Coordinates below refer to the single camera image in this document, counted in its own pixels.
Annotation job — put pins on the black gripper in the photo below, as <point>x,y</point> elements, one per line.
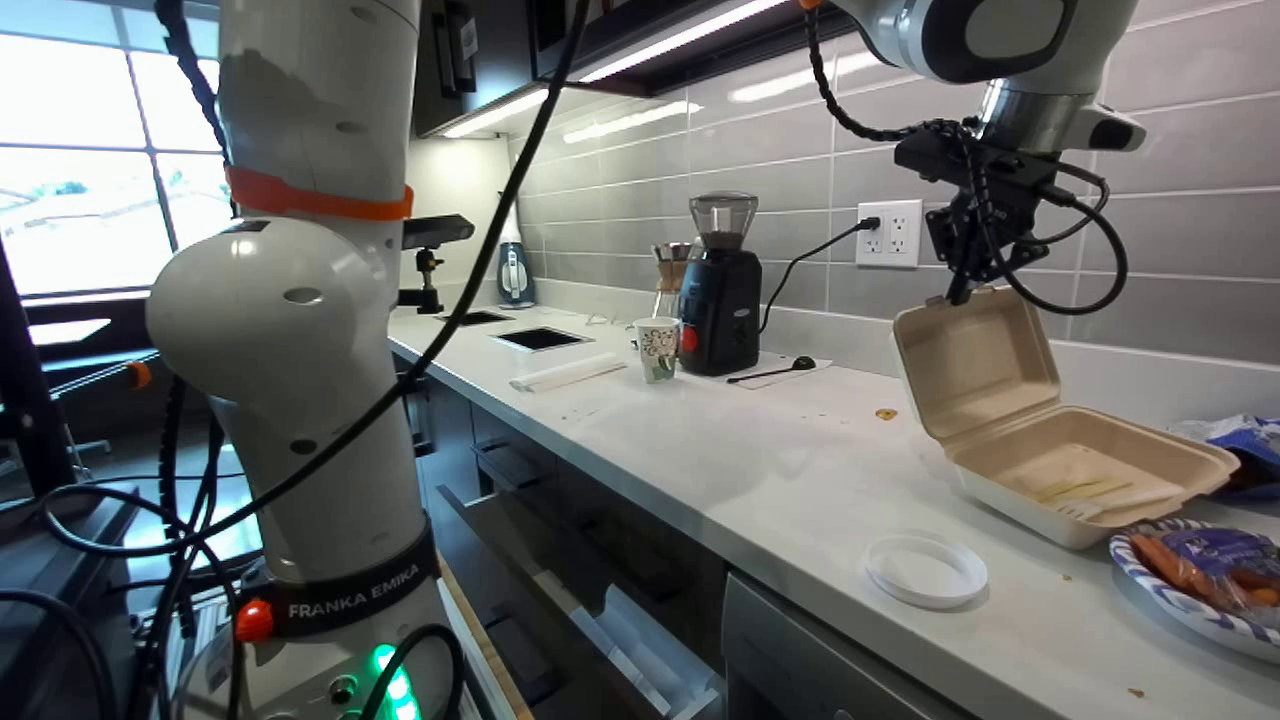
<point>984,203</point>

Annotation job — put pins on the glass coffee carafe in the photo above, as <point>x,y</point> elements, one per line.
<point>670,265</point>

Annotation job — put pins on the white wall power outlet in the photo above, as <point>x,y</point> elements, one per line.
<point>902,242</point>

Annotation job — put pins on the black camera on tripod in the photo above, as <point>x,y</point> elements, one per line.
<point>433,230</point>

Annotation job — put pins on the black ball-tipped stick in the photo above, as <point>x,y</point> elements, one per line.
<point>801,361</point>

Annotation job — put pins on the black flat square pad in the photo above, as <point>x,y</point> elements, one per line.
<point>476,319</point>
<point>543,337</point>

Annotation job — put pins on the printed white paper cup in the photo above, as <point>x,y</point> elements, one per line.
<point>659,354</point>

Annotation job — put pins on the bright window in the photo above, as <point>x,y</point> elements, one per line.
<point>83,161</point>

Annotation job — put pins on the orange food crumb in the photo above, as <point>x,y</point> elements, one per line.
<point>887,415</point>

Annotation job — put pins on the blue chip bag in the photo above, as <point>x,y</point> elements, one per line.
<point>1253,443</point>

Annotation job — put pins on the clear round plastic lid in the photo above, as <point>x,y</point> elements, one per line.
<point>924,571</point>

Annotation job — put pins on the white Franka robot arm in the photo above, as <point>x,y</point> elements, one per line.
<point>307,334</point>

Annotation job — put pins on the dark upper wall cabinet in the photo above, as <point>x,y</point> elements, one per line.
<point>452,64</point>

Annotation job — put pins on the black pole stand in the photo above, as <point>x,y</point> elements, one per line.
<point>26,401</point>

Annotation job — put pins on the beige clamshell food pack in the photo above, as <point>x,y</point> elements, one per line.
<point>1064,480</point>

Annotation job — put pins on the black equipment box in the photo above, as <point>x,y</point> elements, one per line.
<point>54,602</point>

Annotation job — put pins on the grey counter base cabinets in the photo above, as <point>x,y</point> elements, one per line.
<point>600,532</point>

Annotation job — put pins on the paper plate with snacks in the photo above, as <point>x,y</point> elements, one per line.
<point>1200,575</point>

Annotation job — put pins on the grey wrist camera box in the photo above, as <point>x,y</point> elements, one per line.
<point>1105,128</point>

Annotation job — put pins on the clear glass jug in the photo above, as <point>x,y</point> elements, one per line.
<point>514,275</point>

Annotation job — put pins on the wooden edged robot stand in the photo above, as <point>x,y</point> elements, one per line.
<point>497,682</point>

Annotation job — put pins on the black coffee grinder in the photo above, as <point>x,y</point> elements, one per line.
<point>722,314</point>

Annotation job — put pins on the white flat strip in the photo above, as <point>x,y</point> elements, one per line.
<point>569,372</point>

